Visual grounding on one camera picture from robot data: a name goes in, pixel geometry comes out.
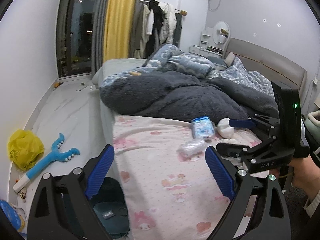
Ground round white vanity mirror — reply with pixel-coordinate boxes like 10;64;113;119
213;21;230;46

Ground grey curtain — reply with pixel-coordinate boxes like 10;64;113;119
91;0;108;76

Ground grey upholstered headboard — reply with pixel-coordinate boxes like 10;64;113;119
222;38;307;96

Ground yellow curtain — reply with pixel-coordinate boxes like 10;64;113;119
103;0;136;61

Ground clothes on hanging rack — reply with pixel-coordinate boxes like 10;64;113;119
130;0;188;59

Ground dark teal trash bin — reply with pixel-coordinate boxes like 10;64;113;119
60;176;131;239

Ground white dressing table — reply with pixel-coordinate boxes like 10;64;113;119
189;28;223;58

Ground person's right hand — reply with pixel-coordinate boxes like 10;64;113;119
289;156;320;201

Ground white slipper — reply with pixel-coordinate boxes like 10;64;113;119
306;110;320;134

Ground black camera box green light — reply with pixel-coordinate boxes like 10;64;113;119
271;81;301;147

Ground white flat item on floor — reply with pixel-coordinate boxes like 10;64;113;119
75;82;88;92

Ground dark window door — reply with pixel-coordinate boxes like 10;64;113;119
56;0;97;77

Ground blue white patterned duvet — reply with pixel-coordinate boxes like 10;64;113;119
92;44;274;97

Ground blue white tissue pack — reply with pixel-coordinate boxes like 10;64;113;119
191;116;215;140

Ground clear plastic wrapper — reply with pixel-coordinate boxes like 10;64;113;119
177;139;207;158

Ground orange item on floor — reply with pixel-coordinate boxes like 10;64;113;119
53;82;63;91

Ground yellow plastic bag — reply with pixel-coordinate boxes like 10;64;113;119
7;129;44;171

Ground white tissue ball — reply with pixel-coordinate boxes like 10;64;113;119
216;118;234;139

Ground grey bed mattress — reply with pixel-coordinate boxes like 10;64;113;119
92;59;154;184

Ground dark grey fleece blanket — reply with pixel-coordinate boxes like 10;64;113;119
99;70;279;126

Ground small keychain on floor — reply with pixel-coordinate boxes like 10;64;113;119
19;187;27;203

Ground pink cartoon bed sheet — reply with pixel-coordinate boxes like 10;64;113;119
111;114;266;238

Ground blue snack bag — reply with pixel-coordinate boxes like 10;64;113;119
0;199;28;236

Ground blue plush slingshot toy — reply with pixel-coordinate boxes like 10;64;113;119
13;133;80;193

